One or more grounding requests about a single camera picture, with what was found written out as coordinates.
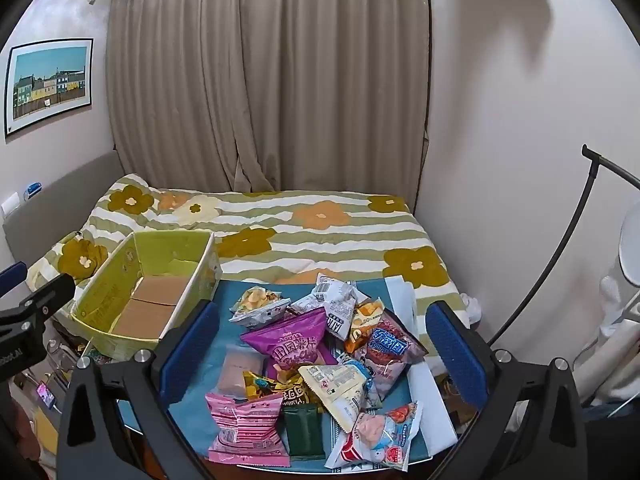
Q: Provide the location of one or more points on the beige curtain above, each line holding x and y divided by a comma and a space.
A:
270, 75

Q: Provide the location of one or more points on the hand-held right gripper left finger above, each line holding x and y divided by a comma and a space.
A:
190, 355

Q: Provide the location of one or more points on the black curved lamp pole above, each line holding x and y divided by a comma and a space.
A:
585, 220

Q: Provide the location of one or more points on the yellow and black snack packet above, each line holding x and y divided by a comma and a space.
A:
285, 392

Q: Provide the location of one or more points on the smartphone with lit screen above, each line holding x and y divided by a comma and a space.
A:
47, 394

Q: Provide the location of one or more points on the light blue cartoon packet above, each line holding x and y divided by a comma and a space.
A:
364, 367

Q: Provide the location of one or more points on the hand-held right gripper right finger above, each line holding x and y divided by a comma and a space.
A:
455, 350

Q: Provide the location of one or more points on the green cardboard box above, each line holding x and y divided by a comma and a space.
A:
150, 305

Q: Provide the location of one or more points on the purple snack packet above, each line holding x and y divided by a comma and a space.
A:
287, 345

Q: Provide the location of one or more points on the white crumpled cloth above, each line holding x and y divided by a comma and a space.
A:
471, 307

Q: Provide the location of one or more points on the white and beige snack packet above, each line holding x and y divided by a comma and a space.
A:
335, 385

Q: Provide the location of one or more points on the white packet with black print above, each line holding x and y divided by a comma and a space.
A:
330, 307

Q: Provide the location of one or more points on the grey padded headboard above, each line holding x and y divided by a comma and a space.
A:
60, 200

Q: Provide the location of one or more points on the orange and white snack packet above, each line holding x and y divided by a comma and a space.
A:
364, 327

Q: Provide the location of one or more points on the white packet with pink cartoon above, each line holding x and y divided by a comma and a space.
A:
375, 435

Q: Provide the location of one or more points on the white wall socket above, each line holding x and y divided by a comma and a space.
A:
10, 205

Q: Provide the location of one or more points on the red and blue snack packet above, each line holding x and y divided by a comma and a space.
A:
395, 355

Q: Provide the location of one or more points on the pink striped snack packet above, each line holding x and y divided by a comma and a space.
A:
247, 425

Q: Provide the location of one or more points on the pale pink snack packet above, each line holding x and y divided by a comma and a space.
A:
235, 375

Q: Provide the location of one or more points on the blue and white small device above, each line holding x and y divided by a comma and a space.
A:
34, 189

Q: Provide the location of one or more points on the white potato chip packet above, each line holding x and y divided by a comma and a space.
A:
260, 302

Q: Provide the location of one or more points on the dark green snack packet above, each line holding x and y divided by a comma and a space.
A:
302, 430

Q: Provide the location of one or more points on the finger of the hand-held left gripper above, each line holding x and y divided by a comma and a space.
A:
47, 292
11, 276

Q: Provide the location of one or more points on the framed wall poster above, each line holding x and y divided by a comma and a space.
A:
47, 85

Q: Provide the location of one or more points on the flowered striped blanket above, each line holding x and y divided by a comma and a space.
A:
310, 240

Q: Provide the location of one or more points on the blue patterned tablecloth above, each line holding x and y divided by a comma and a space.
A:
225, 330

